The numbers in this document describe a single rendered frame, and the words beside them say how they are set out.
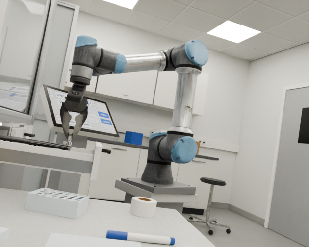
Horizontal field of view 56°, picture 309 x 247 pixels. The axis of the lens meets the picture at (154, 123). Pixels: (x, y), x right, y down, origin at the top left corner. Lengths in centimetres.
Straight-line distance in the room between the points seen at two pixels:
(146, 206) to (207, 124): 458
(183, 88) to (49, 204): 76
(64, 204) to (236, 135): 508
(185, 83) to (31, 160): 70
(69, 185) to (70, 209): 125
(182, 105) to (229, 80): 441
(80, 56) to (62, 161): 38
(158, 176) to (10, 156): 67
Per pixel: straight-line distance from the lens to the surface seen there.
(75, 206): 71
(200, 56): 129
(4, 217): 68
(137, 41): 503
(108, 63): 109
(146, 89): 453
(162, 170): 133
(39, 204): 73
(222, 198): 564
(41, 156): 90
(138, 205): 80
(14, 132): 122
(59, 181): 191
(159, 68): 138
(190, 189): 134
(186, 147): 122
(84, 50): 106
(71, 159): 89
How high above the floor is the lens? 96
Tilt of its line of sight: 4 degrees up
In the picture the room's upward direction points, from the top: 10 degrees clockwise
